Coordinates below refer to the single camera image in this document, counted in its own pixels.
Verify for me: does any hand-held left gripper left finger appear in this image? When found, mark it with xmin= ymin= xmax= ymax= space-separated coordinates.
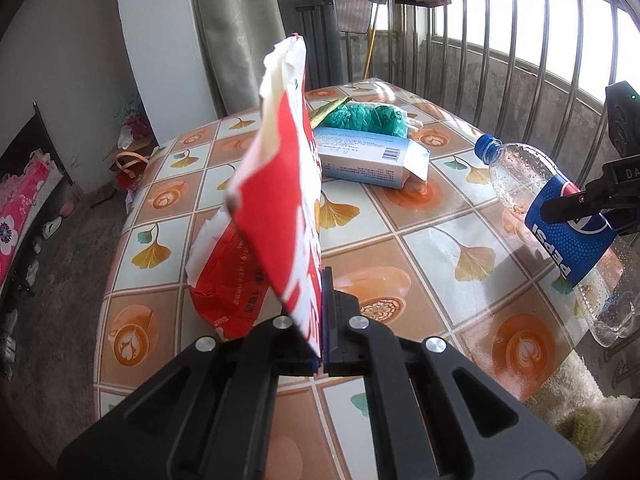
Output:
xmin=57 ymin=315 xmax=321 ymax=480

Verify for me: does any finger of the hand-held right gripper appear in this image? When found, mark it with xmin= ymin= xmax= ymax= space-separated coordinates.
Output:
xmin=542 ymin=156 xmax=640 ymax=236

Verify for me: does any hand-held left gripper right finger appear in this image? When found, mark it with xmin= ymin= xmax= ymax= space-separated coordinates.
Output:
xmin=320 ymin=267 xmax=586 ymax=480

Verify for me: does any clear plastic bottle blue label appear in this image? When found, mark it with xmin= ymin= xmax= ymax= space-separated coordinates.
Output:
xmin=474 ymin=132 xmax=640 ymax=348

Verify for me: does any red and white snack bag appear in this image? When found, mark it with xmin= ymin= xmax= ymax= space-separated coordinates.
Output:
xmin=226 ymin=34 xmax=325 ymax=361

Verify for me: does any blue and white carton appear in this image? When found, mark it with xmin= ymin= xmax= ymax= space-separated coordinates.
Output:
xmin=312 ymin=126 xmax=431 ymax=191

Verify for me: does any green plastic bag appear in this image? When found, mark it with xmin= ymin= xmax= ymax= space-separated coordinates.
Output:
xmin=320 ymin=102 xmax=411 ymax=138

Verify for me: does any gold foil wrapper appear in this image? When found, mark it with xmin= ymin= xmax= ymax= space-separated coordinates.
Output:
xmin=307 ymin=97 xmax=353 ymax=128

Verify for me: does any patterned plastic tablecloth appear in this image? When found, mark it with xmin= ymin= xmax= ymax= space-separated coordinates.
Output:
xmin=95 ymin=77 xmax=606 ymax=480

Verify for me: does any tan handbag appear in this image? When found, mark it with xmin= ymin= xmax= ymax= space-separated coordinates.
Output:
xmin=102 ymin=137 xmax=161 ymax=173

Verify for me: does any flower bouquet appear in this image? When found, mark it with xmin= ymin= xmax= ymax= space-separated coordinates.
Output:
xmin=114 ymin=95 xmax=153 ymax=141

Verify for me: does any hanging checkered cloth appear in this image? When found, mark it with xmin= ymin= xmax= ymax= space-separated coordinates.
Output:
xmin=335 ymin=0 xmax=381 ymax=36

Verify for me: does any grey curtain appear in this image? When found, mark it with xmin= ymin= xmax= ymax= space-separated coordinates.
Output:
xmin=192 ymin=0 xmax=281 ymax=116

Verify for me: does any pink floral blanket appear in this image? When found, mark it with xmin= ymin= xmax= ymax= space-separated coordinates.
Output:
xmin=0 ymin=150 xmax=66 ymax=291

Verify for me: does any yellow broom handle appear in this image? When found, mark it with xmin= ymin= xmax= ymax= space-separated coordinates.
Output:
xmin=362 ymin=2 xmax=381 ymax=81

